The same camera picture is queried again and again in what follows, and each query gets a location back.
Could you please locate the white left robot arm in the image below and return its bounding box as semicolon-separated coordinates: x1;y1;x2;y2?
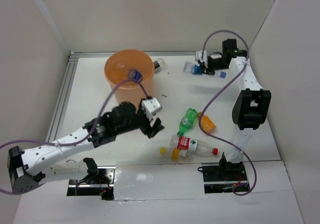
7;98;164;195

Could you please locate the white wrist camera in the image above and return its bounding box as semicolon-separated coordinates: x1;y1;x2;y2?
195;50;208;65
141;97;162;116

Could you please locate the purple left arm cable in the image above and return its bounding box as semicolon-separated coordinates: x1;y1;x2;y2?
0;75;151;195

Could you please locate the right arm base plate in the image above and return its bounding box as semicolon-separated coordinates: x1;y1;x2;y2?
197;164;250;194

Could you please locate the dark bottle behind bin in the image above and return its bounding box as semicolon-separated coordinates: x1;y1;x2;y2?
153;58;167;74

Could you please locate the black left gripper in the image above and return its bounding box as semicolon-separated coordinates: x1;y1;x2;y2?
116;98;165;139

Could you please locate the aluminium frame rail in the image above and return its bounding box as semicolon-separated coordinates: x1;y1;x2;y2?
69;51;196;59
45;54;79;142

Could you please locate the aluminium frame rail back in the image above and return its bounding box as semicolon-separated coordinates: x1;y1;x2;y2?
69;51;196;59

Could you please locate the orange juice bottle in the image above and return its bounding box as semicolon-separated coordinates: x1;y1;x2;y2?
200;115;216;134

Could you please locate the small blue label bottle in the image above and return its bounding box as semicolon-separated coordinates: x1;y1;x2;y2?
127;68;143;82

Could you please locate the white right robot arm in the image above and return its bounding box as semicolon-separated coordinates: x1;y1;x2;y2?
196;39;272;180

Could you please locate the orange plastic bin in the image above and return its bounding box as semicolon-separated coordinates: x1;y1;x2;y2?
104;49;155;106

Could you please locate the green plastic bottle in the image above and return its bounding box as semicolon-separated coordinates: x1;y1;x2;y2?
177;108;198;136

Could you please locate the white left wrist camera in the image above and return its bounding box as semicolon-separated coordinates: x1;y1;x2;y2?
141;97;162;116

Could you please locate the aluminium frame rail left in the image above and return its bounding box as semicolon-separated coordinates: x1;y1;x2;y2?
45;54;79;142

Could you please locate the clear bottle red label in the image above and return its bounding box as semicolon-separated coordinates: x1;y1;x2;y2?
170;135;219;158

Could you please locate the clear bottle yellow cap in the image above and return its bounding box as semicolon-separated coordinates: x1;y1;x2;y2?
159;147;188;162

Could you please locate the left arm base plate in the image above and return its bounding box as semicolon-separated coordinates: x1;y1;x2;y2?
66;166;116;201

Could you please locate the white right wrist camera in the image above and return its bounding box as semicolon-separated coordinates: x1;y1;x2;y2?
195;50;208;65

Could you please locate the clear bottle blue label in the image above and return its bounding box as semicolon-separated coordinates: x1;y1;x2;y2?
182;62;227;79

